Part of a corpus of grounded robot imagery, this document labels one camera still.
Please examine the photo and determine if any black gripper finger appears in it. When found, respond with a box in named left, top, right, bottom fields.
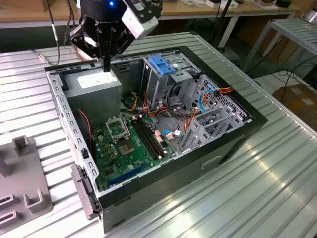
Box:
left=106, top=24, right=136, bottom=72
left=70, top=26, right=107, bottom=72

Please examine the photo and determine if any metal disk bay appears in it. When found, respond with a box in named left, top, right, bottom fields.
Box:
left=178, top=106, right=248, bottom=153

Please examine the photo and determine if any blue plastic drive latch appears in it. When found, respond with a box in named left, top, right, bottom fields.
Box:
left=148, top=56, right=178, bottom=76

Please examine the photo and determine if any grey power supply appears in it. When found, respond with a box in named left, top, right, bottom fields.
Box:
left=63, top=66, right=123, bottom=129

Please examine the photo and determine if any metal drive cage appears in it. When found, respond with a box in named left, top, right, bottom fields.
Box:
left=142, top=52, right=202, bottom=109

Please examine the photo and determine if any metal socket cover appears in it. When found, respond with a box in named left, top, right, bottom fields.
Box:
left=105, top=116, right=130, bottom=143

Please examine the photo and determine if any black RAM slot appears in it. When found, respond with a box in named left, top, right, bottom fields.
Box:
left=134, top=118, right=162, bottom=158
left=139, top=116, right=167, bottom=154
left=132, top=119, right=160, bottom=160
left=137, top=117, right=165, bottom=156

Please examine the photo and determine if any CPU socket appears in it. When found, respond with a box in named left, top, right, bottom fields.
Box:
left=115, top=138, right=137, bottom=157

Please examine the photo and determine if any green motherboard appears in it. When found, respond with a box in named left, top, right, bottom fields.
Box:
left=93, top=115, right=179, bottom=193

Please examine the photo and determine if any blue expansion slot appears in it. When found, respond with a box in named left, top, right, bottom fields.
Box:
left=107, top=165, right=147, bottom=188

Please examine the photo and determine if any grey parts rack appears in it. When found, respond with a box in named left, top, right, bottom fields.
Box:
left=0, top=135, right=54, bottom=228

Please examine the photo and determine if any black PC case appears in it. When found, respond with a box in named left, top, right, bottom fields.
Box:
left=44, top=46, right=268, bottom=234

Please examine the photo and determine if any grey plastic case latch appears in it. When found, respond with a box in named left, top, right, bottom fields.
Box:
left=71, top=165, right=100, bottom=221

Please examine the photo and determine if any metal slat side table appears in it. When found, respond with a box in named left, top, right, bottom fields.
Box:
left=244, top=18, right=317, bottom=72

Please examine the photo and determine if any brown cardboard box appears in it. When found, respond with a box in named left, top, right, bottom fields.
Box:
left=272, top=83, right=317, bottom=124

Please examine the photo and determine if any silver metal cylinder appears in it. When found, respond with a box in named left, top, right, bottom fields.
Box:
left=303, top=8, right=317, bottom=23

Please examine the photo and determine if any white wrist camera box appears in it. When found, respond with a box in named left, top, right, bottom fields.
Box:
left=120, top=6, right=159, bottom=40

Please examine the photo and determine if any black cable with metal plug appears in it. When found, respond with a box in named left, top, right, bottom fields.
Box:
left=29, top=0, right=62, bottom=66

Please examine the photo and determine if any yellow orange wire bundle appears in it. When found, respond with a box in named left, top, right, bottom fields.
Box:
left=121, top=93, right=174, bottom=119

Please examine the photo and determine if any black cable bundle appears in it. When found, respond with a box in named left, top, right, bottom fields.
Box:
left=166, top=80, right=196, bottom=117

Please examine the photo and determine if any red black fan wire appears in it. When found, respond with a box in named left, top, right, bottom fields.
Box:
left=78, top=110, right=95, bottom=151

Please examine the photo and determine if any blue data wire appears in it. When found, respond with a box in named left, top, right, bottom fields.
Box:
left=198, top=84, right=216, bottom=113

